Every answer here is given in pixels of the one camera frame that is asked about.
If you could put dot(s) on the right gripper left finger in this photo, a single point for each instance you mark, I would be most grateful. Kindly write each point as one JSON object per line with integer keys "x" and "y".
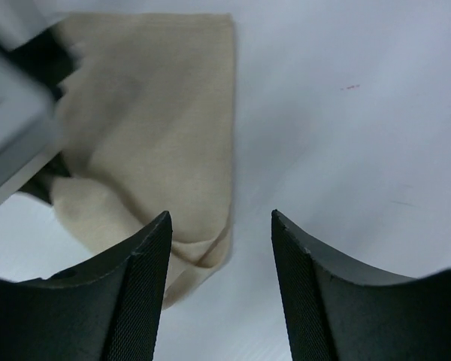
{"x": 106, "y": 308}

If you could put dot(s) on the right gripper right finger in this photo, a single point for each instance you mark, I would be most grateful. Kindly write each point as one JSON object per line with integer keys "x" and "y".
{"x": 339, "y": 308}

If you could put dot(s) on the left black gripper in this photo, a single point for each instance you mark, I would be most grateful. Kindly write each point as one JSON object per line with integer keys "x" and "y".
{"x": 46, "y": 60}

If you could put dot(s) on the beige cloth napkin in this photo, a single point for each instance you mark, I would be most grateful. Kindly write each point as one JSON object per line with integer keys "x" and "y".
{"x": 148, "y": 118}

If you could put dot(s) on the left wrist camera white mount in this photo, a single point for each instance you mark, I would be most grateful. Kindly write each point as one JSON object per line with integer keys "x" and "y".
{"x": 30, "y": 134}

